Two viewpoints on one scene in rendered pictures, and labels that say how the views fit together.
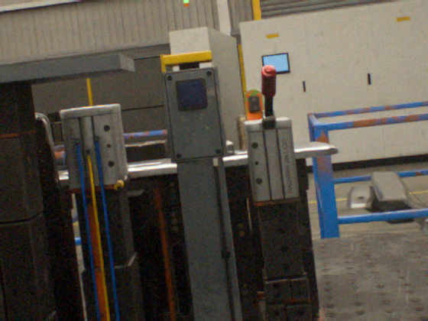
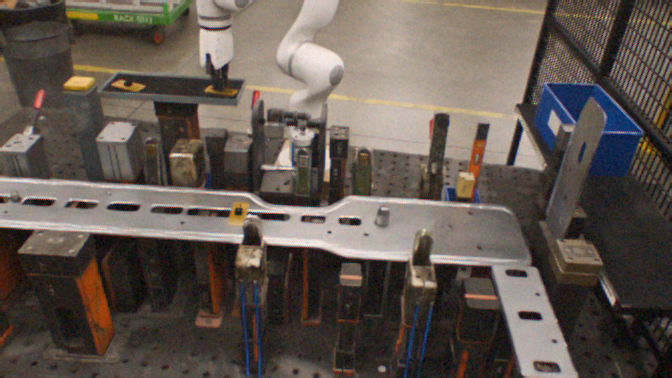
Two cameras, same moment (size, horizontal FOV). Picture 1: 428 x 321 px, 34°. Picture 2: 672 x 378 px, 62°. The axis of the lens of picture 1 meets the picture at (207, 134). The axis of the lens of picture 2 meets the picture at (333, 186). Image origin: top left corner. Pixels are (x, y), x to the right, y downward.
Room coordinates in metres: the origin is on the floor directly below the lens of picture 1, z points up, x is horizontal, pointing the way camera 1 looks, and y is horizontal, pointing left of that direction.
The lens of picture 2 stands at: (2.27, 0.72, 1.80)
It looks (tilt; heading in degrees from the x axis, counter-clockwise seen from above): 34 degrees down; 180
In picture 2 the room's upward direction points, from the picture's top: 3 degrees clockwise
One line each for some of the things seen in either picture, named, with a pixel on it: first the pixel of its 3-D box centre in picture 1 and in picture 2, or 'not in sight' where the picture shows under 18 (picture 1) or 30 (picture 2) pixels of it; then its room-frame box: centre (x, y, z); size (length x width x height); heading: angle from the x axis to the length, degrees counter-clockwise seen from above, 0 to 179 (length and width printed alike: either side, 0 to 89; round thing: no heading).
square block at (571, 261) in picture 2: not in sight; (556, 311); (1.37, 1.23, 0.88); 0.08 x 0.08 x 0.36; 89
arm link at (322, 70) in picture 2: not in sight; (315, 84); (0.65, 0.64, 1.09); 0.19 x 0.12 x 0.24; 49
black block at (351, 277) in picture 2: not in sight; (348, 322); (1.40, 0.77, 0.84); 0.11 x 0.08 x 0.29; 179
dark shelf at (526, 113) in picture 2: not in sight; (595, 184); (1.04, 1.40, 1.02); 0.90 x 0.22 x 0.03; 179
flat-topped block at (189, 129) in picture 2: (7, 262); (184, 161); (0.89, 0.27, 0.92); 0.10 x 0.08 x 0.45; 89
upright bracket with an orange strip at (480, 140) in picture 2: not in sight; (465, 207); (1.08, 1.07, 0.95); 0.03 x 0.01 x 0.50; 89
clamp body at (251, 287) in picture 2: not in sight; (253, 308); (1.40, 0.55, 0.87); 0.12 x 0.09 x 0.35; 179
